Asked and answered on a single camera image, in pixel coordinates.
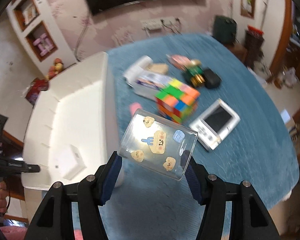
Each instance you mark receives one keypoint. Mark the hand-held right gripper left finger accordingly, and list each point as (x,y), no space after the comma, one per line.
(112,177)

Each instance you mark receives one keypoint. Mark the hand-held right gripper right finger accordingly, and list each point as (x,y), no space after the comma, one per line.
(192,180)

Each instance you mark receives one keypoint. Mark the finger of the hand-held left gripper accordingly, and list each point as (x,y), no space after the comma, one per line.
(33,168)

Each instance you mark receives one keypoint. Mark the clear glass cup bear stickers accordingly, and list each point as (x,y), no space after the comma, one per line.
(155,135)

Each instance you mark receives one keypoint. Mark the white plastic storage bin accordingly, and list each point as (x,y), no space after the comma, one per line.
(77,100)

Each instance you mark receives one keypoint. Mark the black plug adapter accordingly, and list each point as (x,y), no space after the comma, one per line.
(212,78)

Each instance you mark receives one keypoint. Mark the beige angular box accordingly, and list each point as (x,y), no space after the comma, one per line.
(158,68)

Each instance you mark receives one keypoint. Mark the small white box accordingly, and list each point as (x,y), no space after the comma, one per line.
(73,161)

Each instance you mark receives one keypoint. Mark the white handheld screen device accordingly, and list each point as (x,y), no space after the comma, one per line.
(215,122)

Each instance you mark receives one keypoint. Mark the pink fleece robe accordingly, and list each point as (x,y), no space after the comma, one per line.
(12,233)

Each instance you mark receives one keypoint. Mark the pink comb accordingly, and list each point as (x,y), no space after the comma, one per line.
(134,107)

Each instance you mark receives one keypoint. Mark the red gift box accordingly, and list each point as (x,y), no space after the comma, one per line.
(36,91)

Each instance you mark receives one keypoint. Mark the colourful puzzle cube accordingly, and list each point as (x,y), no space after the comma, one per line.
(176,100)

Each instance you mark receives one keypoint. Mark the white printed box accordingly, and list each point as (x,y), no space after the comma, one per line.
(150,82)

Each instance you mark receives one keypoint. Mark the pile of fruit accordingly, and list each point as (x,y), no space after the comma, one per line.
(56,67)

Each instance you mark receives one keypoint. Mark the green bottle with gold lid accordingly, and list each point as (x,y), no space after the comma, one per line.
(193,73)

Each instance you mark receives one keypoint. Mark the white plastic gadget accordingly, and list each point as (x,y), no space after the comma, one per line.
(137,67)

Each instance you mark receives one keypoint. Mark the pink heart-shaped box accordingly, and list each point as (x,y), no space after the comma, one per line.
(180,60)

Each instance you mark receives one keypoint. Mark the pink dumbbells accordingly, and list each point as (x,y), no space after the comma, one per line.
(43,44)

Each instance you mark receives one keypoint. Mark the wooden cabinet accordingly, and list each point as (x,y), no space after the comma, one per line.
(237,51)

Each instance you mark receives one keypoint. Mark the dark woven basket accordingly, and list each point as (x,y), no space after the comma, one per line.
(252,47)

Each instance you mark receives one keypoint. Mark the framed picture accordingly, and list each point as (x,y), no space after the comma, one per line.
(30,13)

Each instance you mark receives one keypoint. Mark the dark green air fryer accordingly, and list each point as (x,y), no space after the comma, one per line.
(223,30)

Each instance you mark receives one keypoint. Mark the red lidded container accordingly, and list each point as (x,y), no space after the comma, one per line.
(255,30)

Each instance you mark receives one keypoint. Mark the white wall shelf unit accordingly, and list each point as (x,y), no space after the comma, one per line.
(41,20)

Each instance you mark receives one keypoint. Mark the white wall power strip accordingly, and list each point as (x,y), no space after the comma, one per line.
(152,24)

